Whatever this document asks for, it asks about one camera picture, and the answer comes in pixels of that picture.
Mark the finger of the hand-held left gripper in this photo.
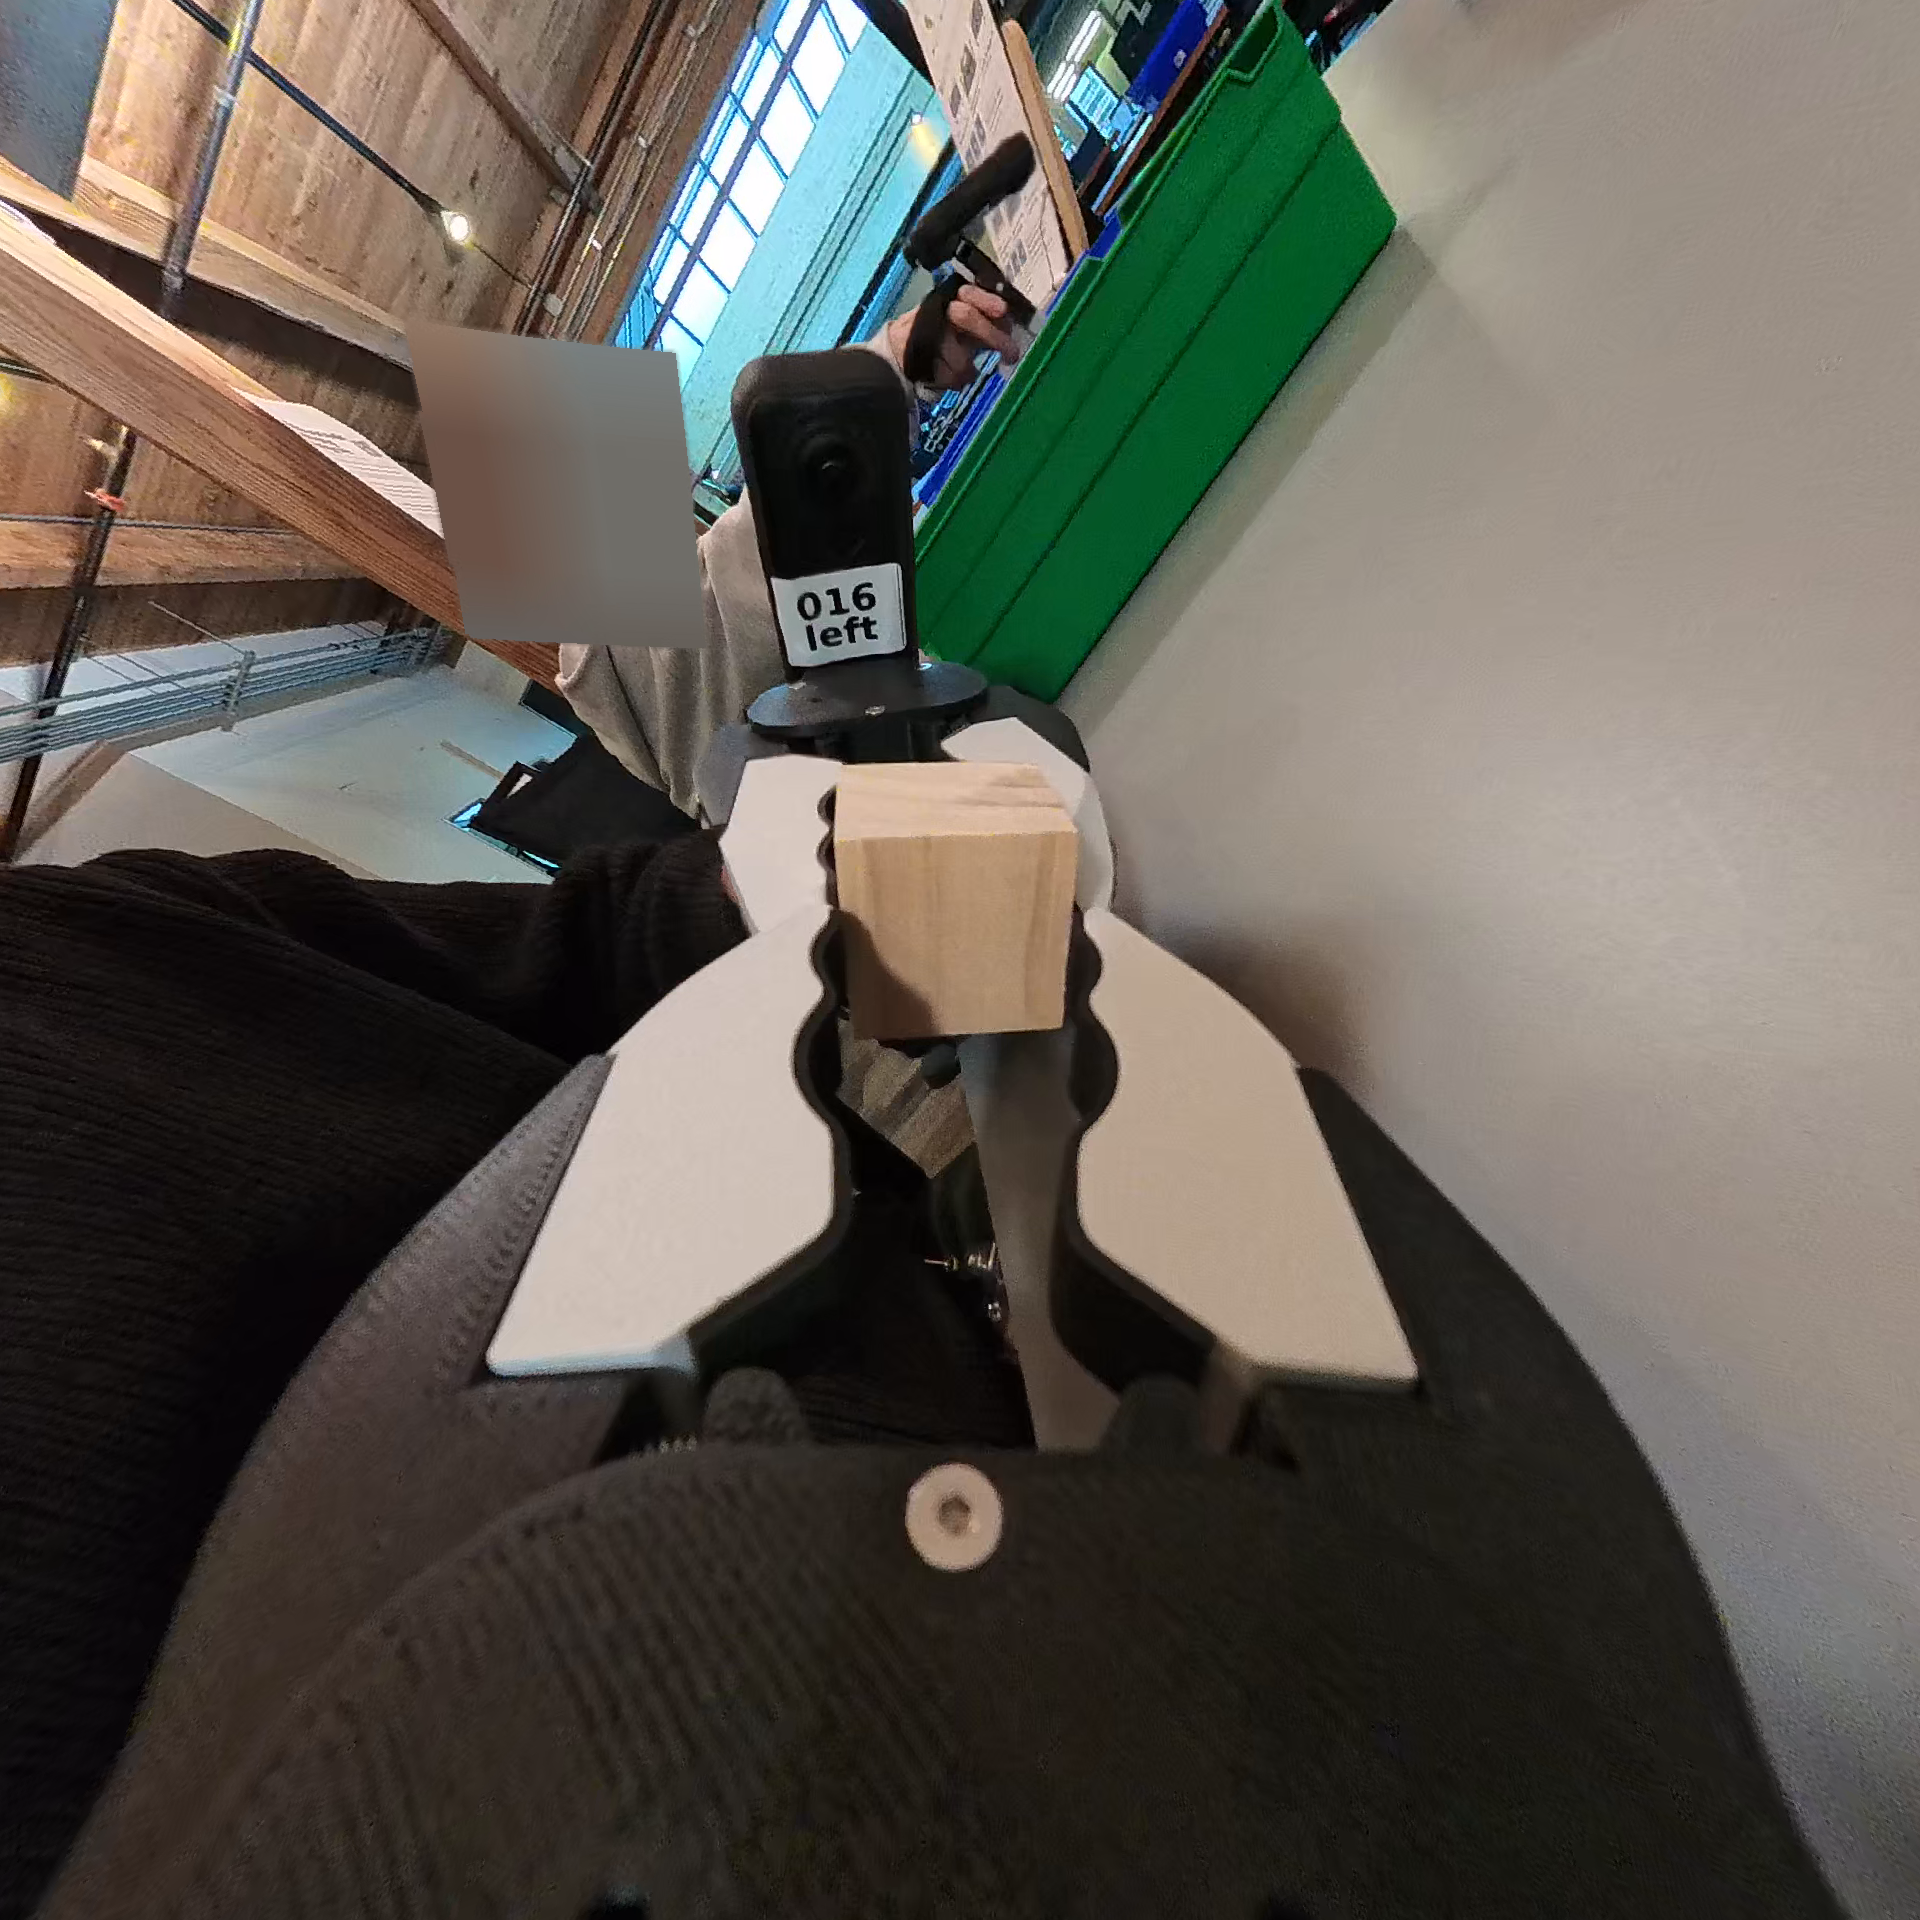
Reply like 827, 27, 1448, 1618
936, 717, 1120, 917
717, 753, 838, 945

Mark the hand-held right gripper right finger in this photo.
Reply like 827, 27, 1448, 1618
1053, 902, 1422, 1454

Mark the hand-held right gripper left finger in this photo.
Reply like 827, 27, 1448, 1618
485, 902, 860, 1385

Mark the small wooden cube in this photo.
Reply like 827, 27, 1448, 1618
831, 758, 1084, 1046

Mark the green plastic bin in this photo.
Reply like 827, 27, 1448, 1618
908, 0, 1401, 706

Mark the person's left forearm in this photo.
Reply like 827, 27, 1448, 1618
510, 833, 752, 1068

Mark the instruction board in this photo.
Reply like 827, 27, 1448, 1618
901, 0, 1094, 325

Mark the wooden ceiling beam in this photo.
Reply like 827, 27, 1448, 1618
0, 225, 564, 683

